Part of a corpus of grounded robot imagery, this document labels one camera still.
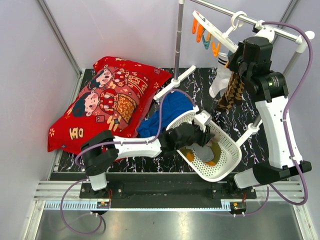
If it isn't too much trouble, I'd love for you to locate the white perforated plastic basket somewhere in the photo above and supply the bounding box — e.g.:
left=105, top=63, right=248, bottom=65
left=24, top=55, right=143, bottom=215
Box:
left=166, top=109, right=242, bottom=182

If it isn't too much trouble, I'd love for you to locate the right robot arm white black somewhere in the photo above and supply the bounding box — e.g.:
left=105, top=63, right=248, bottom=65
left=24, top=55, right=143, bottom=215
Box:
left=227, top=36, right=312, bottom=199

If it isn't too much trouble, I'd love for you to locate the red cartoon print pillow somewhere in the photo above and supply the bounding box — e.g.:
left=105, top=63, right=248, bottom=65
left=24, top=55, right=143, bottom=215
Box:
left=47, top=56, right=172, bottom=154

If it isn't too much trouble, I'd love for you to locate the green striped sock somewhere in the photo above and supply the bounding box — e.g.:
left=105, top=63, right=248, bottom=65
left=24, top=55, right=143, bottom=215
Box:
left=179, top=147, right=195, bottom=162
left=206, top=143, right=221, bottom=167

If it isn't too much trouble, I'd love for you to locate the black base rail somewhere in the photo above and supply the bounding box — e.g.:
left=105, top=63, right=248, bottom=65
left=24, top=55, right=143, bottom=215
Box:
left=67, top=172, right=251, bottom=203

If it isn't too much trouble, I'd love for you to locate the brown yellow diamond sock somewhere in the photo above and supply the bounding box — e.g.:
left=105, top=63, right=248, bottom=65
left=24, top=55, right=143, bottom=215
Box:
left=215, top=72, right=245, bottom=113

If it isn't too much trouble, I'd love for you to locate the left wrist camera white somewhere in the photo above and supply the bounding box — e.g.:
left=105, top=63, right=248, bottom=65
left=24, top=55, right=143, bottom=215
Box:
left=192, top=105, right=212, bottom=132

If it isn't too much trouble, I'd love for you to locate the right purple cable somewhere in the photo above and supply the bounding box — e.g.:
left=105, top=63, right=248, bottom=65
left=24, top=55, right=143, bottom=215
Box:
left=261, top=21, right=315, bottom=207

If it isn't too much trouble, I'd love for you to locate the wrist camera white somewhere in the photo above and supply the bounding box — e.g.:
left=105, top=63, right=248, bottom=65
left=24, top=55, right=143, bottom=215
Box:
left=252, top=20, right=275, bottom=43
left=192, top=105, right=212, bottom=132

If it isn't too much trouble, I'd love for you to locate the white round clip hanger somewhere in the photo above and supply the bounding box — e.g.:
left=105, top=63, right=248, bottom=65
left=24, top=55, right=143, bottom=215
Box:
left=192, top=10, right=247, bottom=57

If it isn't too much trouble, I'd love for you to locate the blue towel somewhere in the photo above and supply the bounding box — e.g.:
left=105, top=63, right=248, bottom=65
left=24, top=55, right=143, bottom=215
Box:
left=137, top=91, right=193, bottom=138

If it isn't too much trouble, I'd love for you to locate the maroon striped beige sock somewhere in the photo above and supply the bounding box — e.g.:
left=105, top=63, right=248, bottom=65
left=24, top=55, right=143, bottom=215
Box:
left=207, top=134, right=221, bottom=147

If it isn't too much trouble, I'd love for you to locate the silver clothes rack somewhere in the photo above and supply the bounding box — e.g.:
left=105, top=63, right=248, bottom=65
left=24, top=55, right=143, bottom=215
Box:
left=153, top=0, right=316, bottom=148

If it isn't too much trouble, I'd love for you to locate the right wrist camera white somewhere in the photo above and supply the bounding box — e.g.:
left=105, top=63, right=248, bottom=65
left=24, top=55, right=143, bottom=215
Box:
left=252, top=20, right=275, bottom=43

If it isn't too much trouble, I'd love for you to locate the white black striped sock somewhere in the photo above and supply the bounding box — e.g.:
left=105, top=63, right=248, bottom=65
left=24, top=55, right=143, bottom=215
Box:
left=209, top=52, right=232, bottom=98

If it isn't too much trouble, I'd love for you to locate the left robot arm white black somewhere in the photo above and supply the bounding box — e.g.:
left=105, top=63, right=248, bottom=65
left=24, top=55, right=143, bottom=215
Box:
left=79, top=122, right=216, bottom=198

